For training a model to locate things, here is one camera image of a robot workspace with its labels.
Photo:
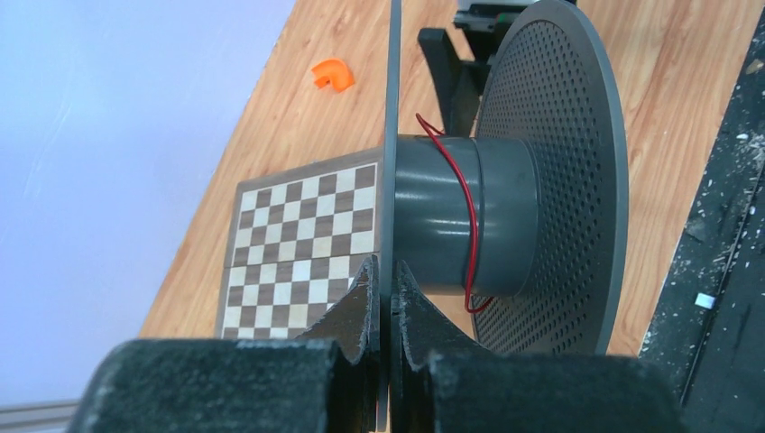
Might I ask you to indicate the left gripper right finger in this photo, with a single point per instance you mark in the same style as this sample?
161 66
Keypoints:
443 381

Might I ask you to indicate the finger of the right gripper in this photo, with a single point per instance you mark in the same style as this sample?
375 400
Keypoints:
453 84

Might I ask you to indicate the wooden chessboard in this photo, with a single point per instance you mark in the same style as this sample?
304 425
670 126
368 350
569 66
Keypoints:
296 241

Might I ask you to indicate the orange curved plastic piece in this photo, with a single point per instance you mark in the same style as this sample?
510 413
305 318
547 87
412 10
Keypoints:
333 72

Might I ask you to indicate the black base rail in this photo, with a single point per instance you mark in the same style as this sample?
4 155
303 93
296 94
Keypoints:
707 332

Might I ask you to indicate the dark grey cable spool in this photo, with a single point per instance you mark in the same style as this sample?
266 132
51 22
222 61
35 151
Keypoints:
529 212

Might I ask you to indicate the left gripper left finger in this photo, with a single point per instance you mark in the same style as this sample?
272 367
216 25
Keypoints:
325 379

